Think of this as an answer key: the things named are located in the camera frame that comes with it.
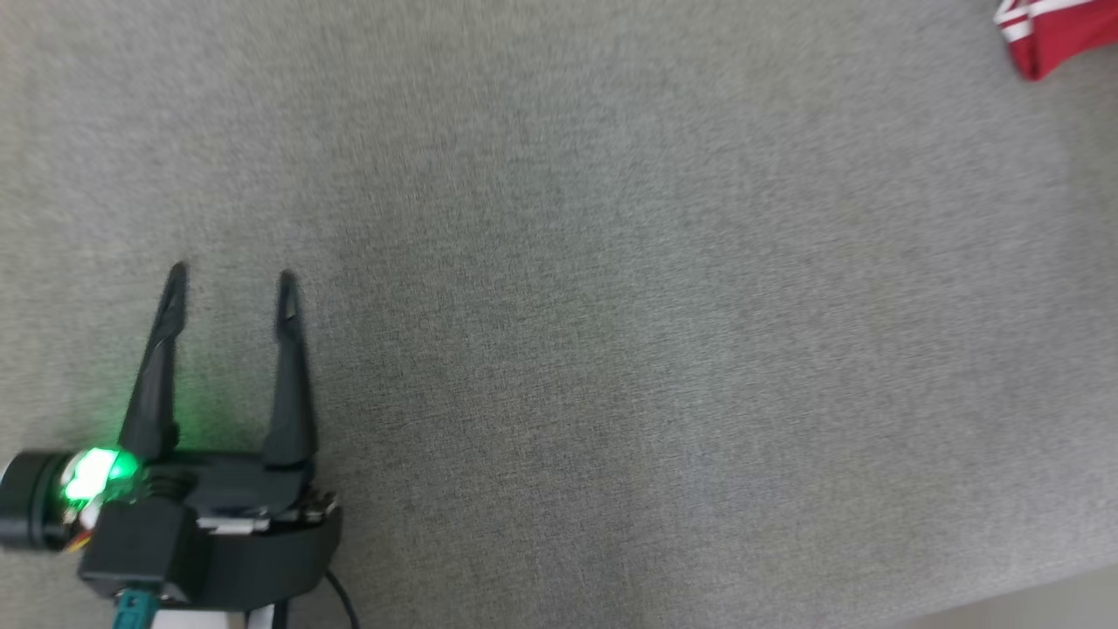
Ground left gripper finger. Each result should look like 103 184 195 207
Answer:
261 270 319 471
117 261 190 465

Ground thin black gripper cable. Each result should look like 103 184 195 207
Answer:
323 568 362 629

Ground teal camera cable connector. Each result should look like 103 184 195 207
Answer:
113 589 160 629

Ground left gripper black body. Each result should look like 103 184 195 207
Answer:
0 446 340 552

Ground red basketball shorts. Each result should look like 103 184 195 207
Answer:
993 0 1118 82

